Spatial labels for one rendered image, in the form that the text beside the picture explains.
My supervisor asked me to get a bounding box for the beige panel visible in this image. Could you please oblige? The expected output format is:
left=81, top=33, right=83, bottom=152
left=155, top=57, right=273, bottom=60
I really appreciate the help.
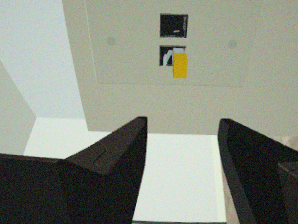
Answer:
left=61, top=0, right=298, bottom=137

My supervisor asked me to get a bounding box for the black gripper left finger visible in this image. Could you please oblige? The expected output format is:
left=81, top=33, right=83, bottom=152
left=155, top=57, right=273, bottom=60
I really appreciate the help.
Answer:
left=0, top=116, right=148, bottom=224

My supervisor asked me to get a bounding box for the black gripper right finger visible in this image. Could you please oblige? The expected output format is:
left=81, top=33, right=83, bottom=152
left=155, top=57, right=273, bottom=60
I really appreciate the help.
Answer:
left=217, top=117, right=298, bottom=224

